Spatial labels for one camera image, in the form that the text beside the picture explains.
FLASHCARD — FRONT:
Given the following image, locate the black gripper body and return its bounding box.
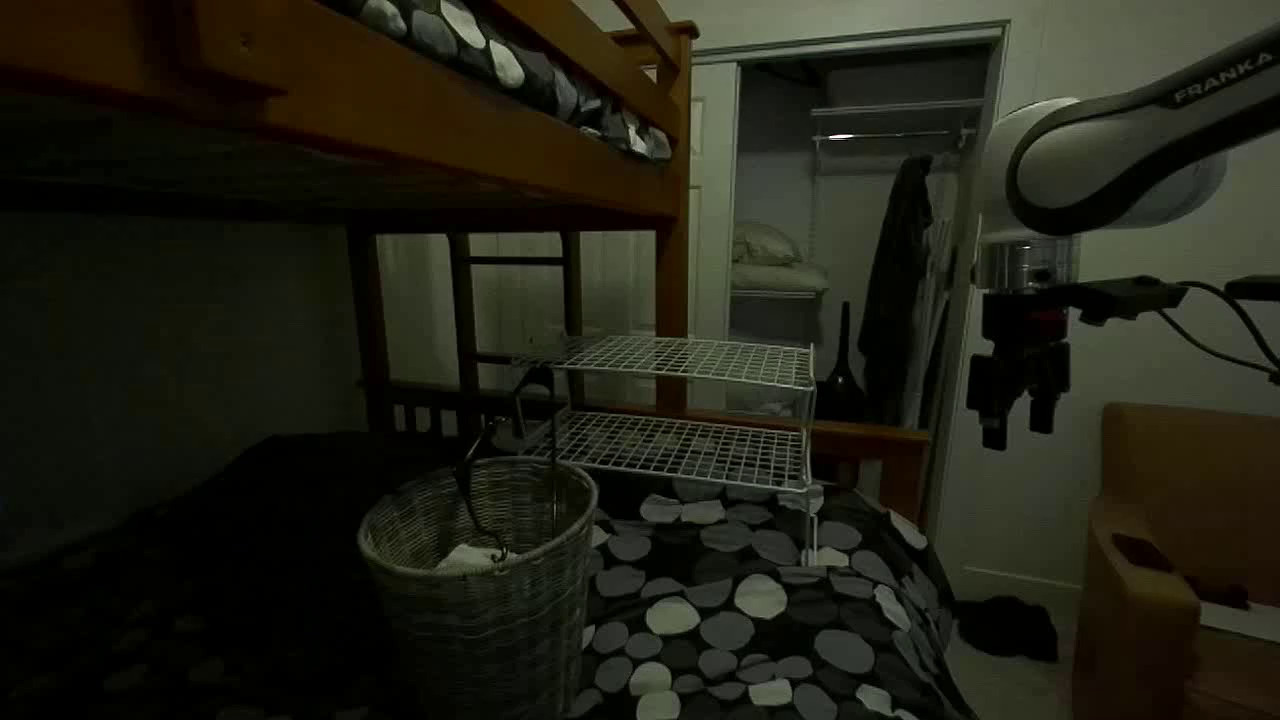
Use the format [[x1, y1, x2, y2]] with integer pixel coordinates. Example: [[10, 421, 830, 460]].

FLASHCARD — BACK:
[[981, 235, 1074, 392]]

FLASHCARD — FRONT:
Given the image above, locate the white wire shelf rack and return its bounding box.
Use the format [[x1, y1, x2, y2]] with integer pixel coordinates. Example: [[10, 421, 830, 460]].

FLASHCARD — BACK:
[[510, 335, 819, 513]]

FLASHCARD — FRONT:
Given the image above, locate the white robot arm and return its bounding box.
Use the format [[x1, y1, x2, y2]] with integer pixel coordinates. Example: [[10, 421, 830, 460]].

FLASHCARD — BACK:
[[970, 26, 1280, 451]]

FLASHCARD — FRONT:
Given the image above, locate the dark hanging jacket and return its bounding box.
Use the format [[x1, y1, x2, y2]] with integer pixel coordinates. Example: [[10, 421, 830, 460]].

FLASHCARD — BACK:
[[855, 157, 931, 424]]

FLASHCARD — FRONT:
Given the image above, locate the brown cardboard box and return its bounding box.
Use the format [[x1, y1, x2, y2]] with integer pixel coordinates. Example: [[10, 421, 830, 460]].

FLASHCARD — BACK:
[[1074, 406, 1280, 720]]

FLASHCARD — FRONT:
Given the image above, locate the dark clothing on floor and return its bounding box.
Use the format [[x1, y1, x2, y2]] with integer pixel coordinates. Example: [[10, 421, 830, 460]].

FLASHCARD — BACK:
[[961, 597, 1060, 663]]

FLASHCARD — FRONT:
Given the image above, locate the white pillow on shelf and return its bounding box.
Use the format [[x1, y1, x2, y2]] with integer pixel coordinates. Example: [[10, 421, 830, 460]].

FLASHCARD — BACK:
[[731, 221, 799, 270]]

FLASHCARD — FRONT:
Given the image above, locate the woven wicker basket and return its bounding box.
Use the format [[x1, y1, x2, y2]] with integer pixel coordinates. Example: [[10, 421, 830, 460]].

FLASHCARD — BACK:
[[356, 365, 604, 720]]

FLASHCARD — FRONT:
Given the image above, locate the white cloth in basket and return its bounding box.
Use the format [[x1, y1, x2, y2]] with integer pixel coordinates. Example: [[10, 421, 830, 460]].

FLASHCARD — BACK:
[[438, 544, 521, 576]]

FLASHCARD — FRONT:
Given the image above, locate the upper bunk pebble bedding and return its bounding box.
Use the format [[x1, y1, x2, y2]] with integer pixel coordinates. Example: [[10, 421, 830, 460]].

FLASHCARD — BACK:
[[320, 0, 671, 161]]

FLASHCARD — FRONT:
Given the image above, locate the pebble pattern bed cover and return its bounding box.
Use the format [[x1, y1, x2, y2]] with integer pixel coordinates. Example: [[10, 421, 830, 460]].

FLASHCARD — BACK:
[[0, 438, 976, 720]]

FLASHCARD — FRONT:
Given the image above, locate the wooden bunk bed frame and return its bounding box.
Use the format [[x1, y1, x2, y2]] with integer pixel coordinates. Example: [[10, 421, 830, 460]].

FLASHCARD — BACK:
[[0, 0, 931, 528]]

